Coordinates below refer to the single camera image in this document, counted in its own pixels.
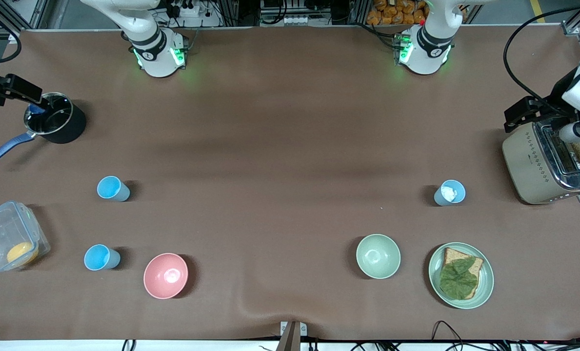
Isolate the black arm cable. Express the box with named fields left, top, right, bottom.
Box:
left=0, top=10, right=23, bottom=65
left=502, top=2, right=580, bottom=105

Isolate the thin black looped cable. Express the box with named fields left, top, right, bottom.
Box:
left=431, top=320, right=466, bottom=344

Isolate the orange snack bag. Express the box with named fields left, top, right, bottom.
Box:
left=366, top=0, right=427, bottom=26

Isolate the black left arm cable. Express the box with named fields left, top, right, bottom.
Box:
left=502, top=2, right=580, bottom=105

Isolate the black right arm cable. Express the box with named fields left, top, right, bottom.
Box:
left=0, top=10, right=23, bottom=65

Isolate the black saucepan with blue handle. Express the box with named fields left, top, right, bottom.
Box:
left=0, top=92, right=87, bottom=168

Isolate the light blue plastic cup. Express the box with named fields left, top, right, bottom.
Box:
left=84, top=244, right=121, bottom=271
left=434, top=179, right=466, bottom=207
left=97, top=175, right=131, bottom=202

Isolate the grey metal camera bracket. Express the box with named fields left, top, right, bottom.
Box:
left=276, top=320, right=308, bottom=351

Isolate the pale green bowl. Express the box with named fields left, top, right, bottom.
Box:
left=356, top=234, right=401, bottom=280

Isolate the brown toast slice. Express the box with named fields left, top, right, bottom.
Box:
left=440, top=247, right=484, bottom=300

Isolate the green lettuce leaf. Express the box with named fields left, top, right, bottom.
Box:
left=439, top=257, right=480, bottom=299

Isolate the pink bowl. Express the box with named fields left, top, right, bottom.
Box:
left=143, top=253, right=189, bottom=299

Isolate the yellow orange food piece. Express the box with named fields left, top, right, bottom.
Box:
left=6, top=242, right=39, bottom=266

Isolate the pale green plate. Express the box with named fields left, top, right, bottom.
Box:
left=428, top=242, right=495, bottom=310

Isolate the white power strip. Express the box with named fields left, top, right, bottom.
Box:
left=165, top=0, right=201, bottom=19

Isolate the beige metal toaster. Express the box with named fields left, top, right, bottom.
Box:
left=502, top=119, right=580, bottom=205

